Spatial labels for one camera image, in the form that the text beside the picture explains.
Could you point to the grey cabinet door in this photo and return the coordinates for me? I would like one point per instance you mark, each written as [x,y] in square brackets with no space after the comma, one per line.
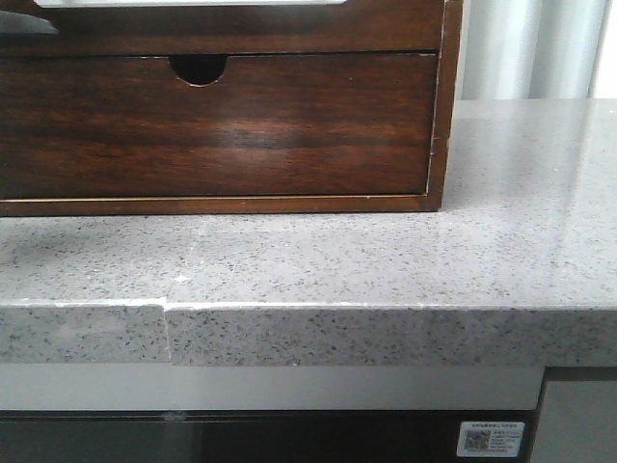
[577,416]

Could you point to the black glass appliance door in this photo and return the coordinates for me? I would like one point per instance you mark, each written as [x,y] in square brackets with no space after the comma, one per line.
[247,436]

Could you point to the white QR code sticker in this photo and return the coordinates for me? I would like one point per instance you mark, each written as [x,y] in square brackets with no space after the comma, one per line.
[490,439]

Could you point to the dark wooden drawer cabinet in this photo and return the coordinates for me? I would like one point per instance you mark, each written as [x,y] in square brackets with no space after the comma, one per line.
[430,199]

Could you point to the white curtain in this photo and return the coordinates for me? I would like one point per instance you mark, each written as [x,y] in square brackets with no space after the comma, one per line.
[537,49]

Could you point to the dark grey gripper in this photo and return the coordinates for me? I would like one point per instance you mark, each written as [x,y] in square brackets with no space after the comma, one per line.
[16,24]

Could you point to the dark wooden drawer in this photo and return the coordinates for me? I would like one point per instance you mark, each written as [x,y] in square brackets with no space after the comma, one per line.
[216,125]
[347,26]

